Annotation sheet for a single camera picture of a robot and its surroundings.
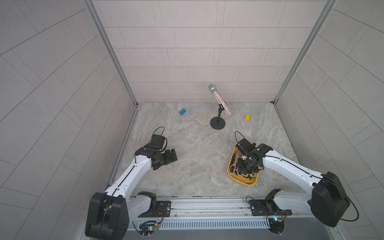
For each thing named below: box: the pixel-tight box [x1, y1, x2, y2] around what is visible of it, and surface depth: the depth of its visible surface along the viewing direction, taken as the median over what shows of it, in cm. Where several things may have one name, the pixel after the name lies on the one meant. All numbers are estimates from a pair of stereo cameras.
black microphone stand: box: [210, 103, 226, 130], surface depth 107 cm
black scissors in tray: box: [235, 170, 257, 181], surface depth 79 cm
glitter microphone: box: [208, 84, 232, 116], surface depth 90 cm
